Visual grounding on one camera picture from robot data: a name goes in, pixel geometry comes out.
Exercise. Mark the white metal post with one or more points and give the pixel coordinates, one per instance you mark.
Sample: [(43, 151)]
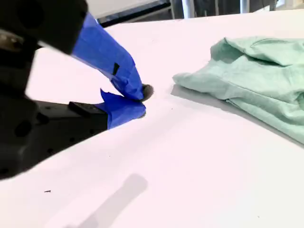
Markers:
[(243, 5), (188, 8)]

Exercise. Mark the pale green T-shirt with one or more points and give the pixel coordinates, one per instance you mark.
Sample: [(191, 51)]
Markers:
[(256, 80)]

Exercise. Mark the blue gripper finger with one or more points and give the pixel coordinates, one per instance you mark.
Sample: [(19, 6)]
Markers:
[(123, 111), (107, 57)]

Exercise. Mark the white panel with dark edge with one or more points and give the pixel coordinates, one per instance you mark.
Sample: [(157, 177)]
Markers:
[(133, 8)]

